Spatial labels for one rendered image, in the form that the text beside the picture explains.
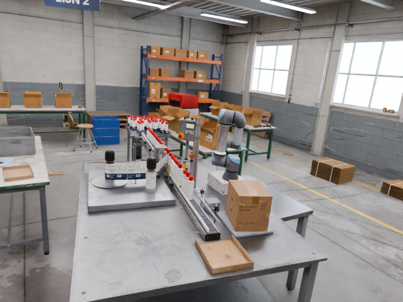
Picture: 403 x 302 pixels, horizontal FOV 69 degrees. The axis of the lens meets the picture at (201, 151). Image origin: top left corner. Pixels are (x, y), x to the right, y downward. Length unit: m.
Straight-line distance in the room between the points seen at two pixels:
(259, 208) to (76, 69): 8.46
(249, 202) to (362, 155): 5.89
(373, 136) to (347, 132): 0.62
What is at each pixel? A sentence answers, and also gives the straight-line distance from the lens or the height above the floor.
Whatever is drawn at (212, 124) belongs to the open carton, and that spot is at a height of 1.09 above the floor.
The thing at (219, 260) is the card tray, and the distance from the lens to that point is 1.87.
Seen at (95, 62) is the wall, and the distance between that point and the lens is 9.87.
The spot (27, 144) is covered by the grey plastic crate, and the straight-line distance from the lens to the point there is 3.94.
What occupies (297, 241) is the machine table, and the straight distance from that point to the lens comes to 2.22.
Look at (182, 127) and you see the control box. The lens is 2.65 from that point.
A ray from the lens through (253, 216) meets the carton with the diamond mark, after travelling 2.11.
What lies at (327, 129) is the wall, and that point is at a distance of 8.23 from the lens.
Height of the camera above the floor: 1.91
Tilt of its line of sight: 15 degrees down
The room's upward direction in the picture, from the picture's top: 5 degrees clockwise
